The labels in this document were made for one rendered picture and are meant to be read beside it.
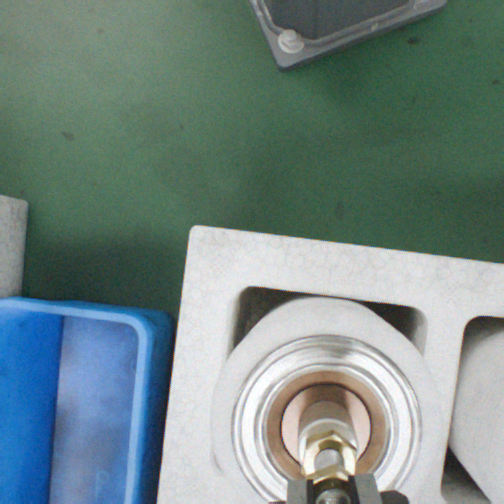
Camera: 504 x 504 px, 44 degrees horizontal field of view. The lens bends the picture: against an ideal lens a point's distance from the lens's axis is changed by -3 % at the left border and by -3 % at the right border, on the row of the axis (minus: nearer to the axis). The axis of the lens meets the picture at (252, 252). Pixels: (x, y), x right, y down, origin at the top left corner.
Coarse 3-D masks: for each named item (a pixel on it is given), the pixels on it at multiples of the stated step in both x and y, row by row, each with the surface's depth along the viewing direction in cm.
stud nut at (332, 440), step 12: (324, 432) 21; (336, 432) 21; (312, 444) 21; (324, 444) 21; (336, 444) 20; (348, 444) 21; (312, 456) 21; (348, 456) 20; (312, 468) 21; (348, 468) 20
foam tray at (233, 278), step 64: (192, 256) 33; (256, 256) 33; (320, 256) 32; (384, 256) 32; (192, 320) 33; (256, 320) 44; (384, 320) 43; (448, 320) 32; (192, 384) 33; (448, 384) 32; (192, 448) 33; (448, 448) 42
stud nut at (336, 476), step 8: (336, 464) 17; (312, 472) 18; (320, 472) 17; (328, 472) 17; (336, 472) 17; (344, 472) 17; (320, 480) 17; (328, 480) 17; (336, 480) 17; (344, 480) 17; (320, 488) 17; (328, 488) 17; (336, 488) 17; (344, 488) 17
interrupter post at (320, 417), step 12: (312, 408) 24; (324, 408) 24; (336, 408) 24; (300, 420) 25; (312, 420) 23; (324, 420) 22; (336, 420) 22; (348, 420) 23; (300, 432) 23; (312, 432) 22; (348, 432) 22; (300, 444) 22; (300, 456) 22
